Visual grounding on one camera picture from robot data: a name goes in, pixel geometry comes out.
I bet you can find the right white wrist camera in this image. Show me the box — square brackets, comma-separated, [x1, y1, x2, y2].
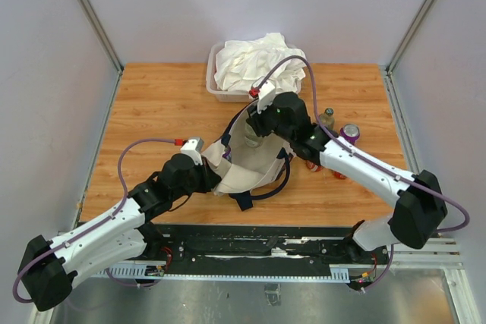
[248, 81, 276, 114]

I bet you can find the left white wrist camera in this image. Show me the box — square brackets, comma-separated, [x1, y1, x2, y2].
[174, 137, 204, 165]

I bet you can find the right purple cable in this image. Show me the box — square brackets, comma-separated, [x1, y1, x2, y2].
[254, 55, 470, 232]

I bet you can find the purple cable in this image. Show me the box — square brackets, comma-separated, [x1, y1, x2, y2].
[254, 55, 470, 232]
[12, 136, 179, 304]

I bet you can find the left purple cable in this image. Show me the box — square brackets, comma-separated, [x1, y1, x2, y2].
[12, 136, 179, 304]

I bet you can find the clear plastic bin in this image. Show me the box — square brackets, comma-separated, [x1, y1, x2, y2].
[206, 39, 305, 103]

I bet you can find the purple soda can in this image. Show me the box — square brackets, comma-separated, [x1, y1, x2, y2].
[339, 123, 361, 145]
[222, 146, 232, 162]

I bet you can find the white crumpled cloth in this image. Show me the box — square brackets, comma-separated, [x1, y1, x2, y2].
[211, 33, 305, 94]

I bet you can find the beige canvas tote bag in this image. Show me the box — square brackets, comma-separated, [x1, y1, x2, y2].
[202, 102, 295, 211]

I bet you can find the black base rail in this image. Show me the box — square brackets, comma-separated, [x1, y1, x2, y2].
[75, 221, 392, 279]

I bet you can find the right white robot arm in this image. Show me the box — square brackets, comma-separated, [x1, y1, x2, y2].
[246, 93, 447, 263]

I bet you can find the red soda can back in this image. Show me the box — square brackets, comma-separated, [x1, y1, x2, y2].
[333, 171, 347, 180]

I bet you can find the right aluminium frame post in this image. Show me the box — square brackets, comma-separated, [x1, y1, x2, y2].
[384, 0, 436, 74]

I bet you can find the red soda can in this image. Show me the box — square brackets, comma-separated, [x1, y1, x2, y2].
[305, 161, 322, 172]
[333, 171, 347, 180]

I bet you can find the clear glass bottle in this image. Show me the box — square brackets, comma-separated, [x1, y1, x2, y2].
[318, 108, 335, 131]
[244, 122, 264, 149]

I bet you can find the left aluminium frame post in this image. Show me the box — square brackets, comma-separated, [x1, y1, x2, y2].
[77, 0, 124, 74]

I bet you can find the red soda can front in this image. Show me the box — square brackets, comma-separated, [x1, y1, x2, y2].
[305, 161, 322, 172]

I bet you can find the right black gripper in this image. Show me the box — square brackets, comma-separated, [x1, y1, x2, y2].
[247, 96, 294, 143]

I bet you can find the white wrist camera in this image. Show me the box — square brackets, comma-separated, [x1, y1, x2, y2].
[248, 81, 276, 114]
[174, 137, 204, 165]

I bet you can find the aluminium frame post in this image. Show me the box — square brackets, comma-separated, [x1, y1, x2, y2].
[384, 0, 436, 74]
[77, 0, 124, 74]

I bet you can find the right aluminium floor rail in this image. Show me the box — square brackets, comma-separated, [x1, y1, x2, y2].
[380, 67, 465, 249]

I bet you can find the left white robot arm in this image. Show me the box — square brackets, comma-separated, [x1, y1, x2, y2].
[12, 153, 221, 312]

